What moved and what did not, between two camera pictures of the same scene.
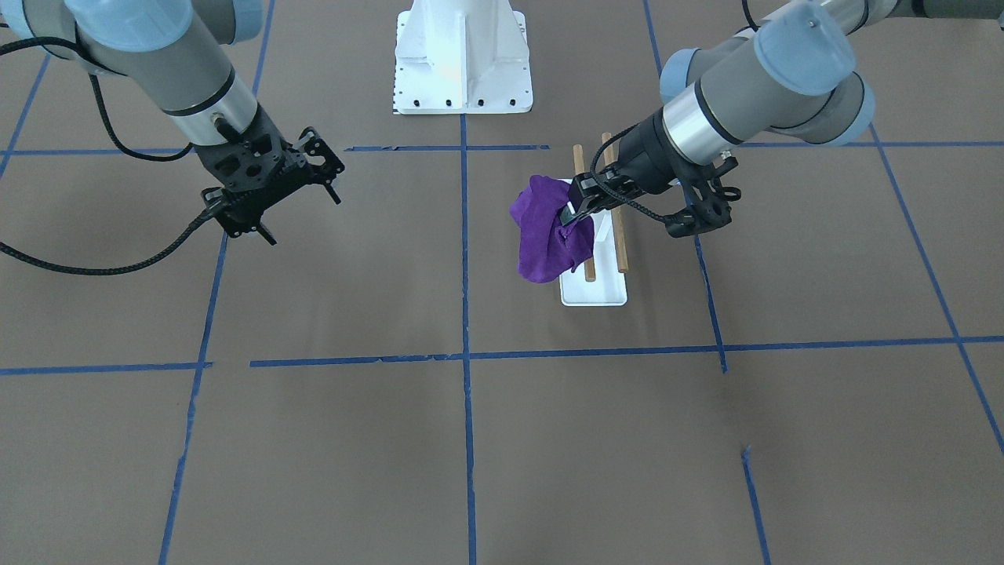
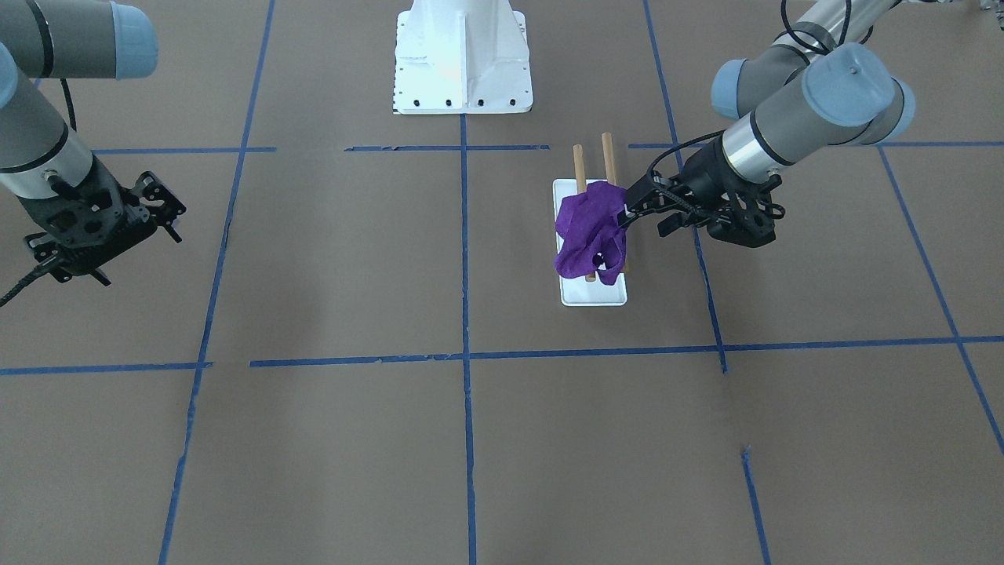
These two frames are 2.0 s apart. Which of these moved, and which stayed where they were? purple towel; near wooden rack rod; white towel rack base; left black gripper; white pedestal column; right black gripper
Moved: left black gripper; purple towel; right black gripper
Stayed: white towel rack base; near wooden rack rod; white pedestal column
